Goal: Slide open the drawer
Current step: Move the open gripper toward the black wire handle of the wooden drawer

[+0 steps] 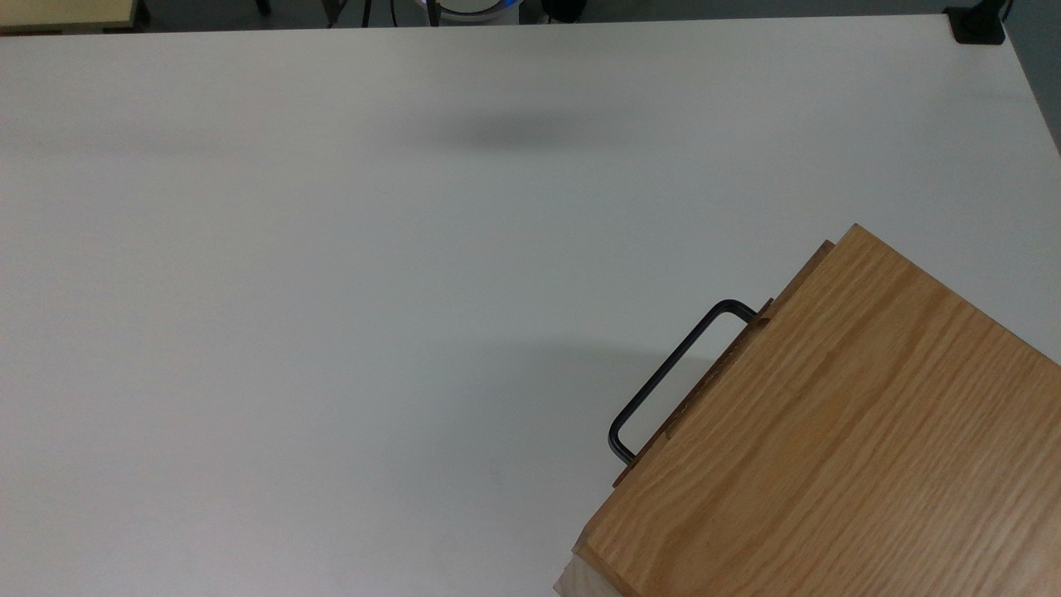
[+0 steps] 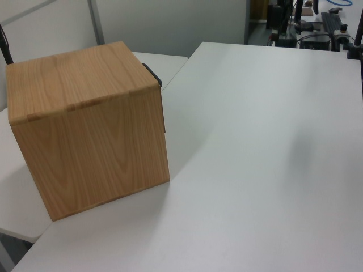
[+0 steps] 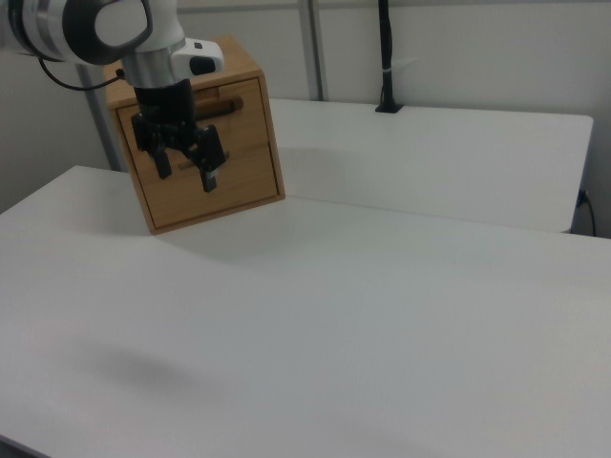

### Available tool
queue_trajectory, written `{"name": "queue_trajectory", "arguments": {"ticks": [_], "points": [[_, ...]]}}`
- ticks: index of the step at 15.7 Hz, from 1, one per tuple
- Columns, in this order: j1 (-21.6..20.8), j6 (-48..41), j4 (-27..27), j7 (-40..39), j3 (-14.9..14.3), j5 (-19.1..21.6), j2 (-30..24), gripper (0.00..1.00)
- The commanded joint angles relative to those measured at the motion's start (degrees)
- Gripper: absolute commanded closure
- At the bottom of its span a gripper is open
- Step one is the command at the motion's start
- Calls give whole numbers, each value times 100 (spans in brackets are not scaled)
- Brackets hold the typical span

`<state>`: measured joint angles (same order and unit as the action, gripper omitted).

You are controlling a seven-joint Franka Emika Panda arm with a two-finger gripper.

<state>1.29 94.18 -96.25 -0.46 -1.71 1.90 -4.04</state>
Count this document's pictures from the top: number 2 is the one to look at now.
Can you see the black stand with round base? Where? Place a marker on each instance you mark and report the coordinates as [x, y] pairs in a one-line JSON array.
[[299, 22]]

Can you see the black computer mouse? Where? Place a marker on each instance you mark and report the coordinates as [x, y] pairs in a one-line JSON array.
[[335, 10]]

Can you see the dark box with green top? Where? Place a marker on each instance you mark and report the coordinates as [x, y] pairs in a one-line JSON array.
[[285, 42]]

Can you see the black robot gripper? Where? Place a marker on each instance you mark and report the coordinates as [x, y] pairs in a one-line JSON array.
[[276, 15]]

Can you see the emergency stop button box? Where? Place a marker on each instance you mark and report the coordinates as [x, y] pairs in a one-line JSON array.
[[342, 33]]

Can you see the light wooden drawer cabinet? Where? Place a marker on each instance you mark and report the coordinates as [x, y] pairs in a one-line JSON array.
[[85, 127]]

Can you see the thin black camera pole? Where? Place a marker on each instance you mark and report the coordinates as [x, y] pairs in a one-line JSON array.
[[6, 48]]

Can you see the black computer keyboard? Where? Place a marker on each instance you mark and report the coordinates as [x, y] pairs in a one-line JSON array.
[[331, 22]]

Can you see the brown wooden board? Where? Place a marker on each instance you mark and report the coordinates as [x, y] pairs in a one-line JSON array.
[[307, 10]]

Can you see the black clamp pole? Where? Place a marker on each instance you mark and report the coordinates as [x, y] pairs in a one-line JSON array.
[[356, 42]]

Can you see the black electronics box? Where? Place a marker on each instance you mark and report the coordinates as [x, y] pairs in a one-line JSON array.
[[314, 42]]

